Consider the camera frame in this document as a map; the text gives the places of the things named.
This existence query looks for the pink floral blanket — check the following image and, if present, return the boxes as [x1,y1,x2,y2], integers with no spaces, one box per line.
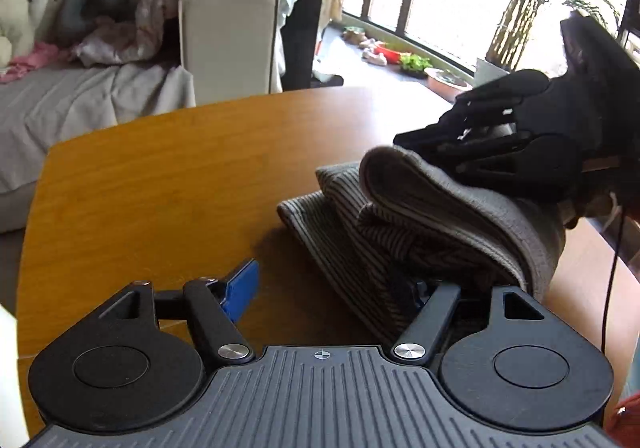
[74,0,182,67]

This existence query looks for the white plant pot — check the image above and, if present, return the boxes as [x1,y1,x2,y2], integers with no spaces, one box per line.
[474,56,512,89]

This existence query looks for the grey striped garment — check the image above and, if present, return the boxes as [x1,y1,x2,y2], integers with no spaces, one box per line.
[276,146,568,346]

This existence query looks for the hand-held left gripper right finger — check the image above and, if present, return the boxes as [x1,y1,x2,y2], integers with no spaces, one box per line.
[392,278,547,365]

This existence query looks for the pink cloth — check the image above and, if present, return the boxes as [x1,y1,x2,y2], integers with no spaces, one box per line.
[0,42,63,84]

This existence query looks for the beige armchair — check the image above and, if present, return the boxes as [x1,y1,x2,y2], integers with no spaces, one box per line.
[178,0,284,106]

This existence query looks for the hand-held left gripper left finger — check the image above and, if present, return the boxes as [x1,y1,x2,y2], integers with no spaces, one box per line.
[95,259,260,368]

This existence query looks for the terracotta plant pot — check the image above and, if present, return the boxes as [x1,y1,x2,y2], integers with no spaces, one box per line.
[424,66,473,102]

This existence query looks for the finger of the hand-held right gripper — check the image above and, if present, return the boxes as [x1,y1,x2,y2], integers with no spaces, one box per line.
[434,69,552,129]
[393,127,587,203]

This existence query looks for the grey sofa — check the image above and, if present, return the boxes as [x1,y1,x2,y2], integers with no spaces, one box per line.
[0,0,201,235]

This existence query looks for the black cable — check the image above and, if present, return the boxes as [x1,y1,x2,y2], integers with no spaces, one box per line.
[602,193,632,359]

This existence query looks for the grey plush cushion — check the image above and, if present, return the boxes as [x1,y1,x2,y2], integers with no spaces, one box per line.
[56,0,140,47]

